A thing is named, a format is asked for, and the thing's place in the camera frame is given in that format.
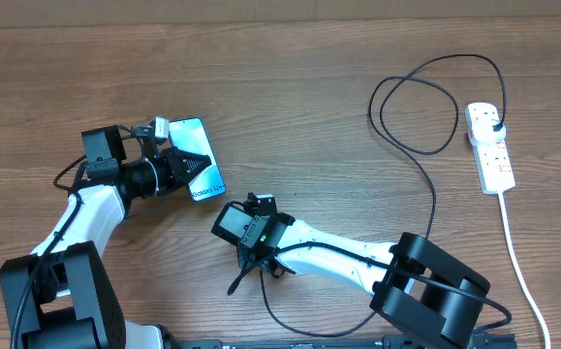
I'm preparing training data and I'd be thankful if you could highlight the blue Galaxy smartphone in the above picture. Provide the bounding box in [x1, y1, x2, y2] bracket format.
[169, 117, 226, 202]

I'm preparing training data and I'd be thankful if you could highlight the black USB charger cable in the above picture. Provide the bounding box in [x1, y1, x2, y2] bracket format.
[258, 53, 508, 338]

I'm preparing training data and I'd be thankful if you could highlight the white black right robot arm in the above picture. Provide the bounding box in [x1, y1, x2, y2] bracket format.
[211, 198, 512, 348]

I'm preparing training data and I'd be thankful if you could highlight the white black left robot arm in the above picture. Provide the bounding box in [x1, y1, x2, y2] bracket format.
[0, 117, 225, 348]

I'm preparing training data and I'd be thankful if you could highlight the white charger plug adapter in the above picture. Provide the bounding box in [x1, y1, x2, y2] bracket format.
[464, 102, 507, 146]

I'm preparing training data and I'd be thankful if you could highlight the white power extension strip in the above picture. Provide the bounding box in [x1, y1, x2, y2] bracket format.
[464, 102, 516, 196]

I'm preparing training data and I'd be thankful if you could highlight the white extension strip cord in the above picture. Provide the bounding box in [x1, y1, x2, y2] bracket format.
[496, 191, 551, 349]

